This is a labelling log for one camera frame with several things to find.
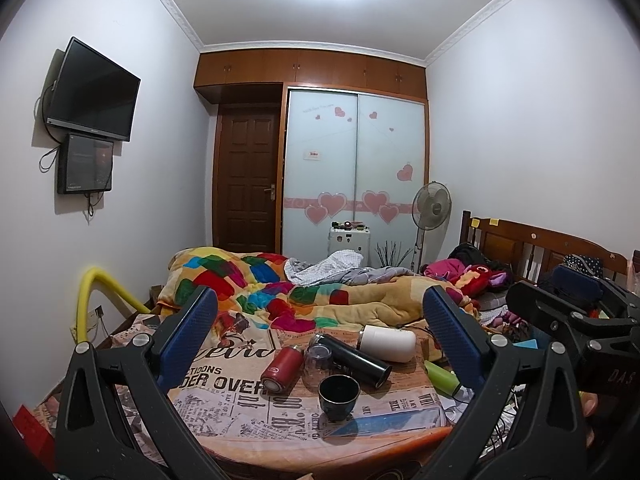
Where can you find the grey white crumpled cloth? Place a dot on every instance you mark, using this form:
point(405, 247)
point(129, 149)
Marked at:
point(330, 265)

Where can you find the white bedside cabinet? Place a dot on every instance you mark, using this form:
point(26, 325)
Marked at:
point(350, 245)

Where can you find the green bottle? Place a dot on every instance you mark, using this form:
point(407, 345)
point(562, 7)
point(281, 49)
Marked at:
point(440, 375)

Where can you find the brown wooden door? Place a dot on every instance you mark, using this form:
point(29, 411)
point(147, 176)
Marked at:
point(245, 175)

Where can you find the small black wall monitor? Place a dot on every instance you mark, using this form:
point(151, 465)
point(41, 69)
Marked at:
point(85, 162)

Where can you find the wall socket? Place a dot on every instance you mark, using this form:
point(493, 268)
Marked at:
point(99, 312)

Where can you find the pink red clothes pile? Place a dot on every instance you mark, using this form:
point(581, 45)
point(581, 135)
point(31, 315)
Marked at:
point(475, 277)

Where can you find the dried twig bundle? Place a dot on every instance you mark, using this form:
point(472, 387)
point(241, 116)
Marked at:
point(390, 255)

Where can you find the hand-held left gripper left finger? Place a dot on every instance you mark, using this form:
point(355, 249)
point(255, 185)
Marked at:
point(192, 335)

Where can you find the teal box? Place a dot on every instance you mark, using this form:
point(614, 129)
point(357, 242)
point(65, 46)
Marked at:
point(526, 346)

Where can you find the standing fan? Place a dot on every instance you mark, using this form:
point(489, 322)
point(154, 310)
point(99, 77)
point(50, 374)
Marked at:
point(432, 205)

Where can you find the colourful patchwork blanket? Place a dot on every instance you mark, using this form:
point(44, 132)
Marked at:
point(280, 290)

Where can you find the frosted sliding door wardrobe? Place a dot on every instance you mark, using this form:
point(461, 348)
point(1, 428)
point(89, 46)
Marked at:
point(355, 160)

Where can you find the newspaper print bed sheet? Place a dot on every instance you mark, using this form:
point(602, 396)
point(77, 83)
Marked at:
point(240, 410)

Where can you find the red box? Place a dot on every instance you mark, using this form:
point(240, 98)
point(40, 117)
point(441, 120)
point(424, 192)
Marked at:
point(32, 430)

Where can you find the person's right hand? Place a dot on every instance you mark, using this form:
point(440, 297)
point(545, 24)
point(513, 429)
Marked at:
point(590, 417)

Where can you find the black thermos bottle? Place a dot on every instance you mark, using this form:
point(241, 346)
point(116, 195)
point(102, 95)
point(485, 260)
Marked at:
point(355, 360)

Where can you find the wooden overhead cabinet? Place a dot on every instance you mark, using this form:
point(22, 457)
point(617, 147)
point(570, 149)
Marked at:
point(310, 67)

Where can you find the black wall television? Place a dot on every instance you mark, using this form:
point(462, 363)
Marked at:
point(92, 90)

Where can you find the wooden headboard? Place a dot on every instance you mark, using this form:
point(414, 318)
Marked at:
point(500, 240)

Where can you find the red thermos bottle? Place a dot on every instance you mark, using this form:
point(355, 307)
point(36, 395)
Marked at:
point(280, 367)

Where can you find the dark ceramic cup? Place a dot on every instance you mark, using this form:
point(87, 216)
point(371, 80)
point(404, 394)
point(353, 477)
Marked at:
point(340, 405)

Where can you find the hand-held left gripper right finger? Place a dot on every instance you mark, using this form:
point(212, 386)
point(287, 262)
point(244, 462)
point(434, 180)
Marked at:
point(450, 340)

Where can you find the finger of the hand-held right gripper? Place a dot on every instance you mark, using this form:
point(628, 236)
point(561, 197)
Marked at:
point(535, 302)
point(560, 345)

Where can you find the navy cloth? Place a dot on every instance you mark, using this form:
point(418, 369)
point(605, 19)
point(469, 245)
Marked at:
point(570, 282)

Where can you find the polka dot dark bag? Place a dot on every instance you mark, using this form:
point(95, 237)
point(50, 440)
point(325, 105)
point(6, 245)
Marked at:
point(582, 262)

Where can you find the clear glass cup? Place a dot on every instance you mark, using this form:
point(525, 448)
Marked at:
point(318, 360)

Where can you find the black bag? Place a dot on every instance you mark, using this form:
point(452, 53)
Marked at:
point(467, 255)

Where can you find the yellow foam pipe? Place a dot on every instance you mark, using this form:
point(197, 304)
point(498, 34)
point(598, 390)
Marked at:
point(82, 305)

